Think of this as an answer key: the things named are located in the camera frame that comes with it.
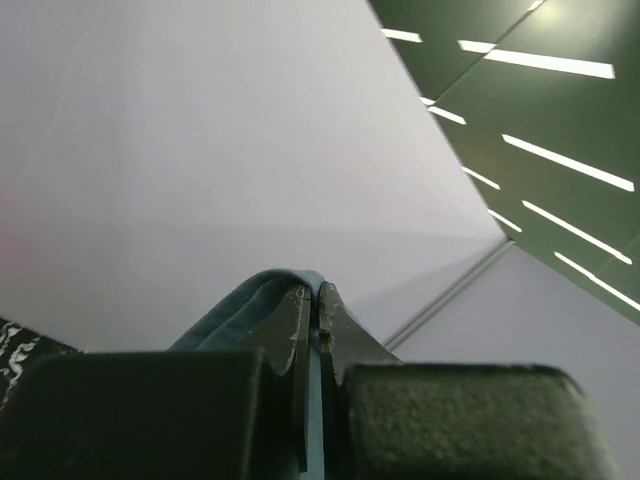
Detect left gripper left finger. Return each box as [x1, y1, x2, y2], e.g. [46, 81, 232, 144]
[1, 285, 312, 479]

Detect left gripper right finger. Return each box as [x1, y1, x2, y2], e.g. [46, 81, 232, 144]
[318, 283, 618, 479]

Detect grey blue t shirt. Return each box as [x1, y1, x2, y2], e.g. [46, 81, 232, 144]
[169, 269, 325, 479]

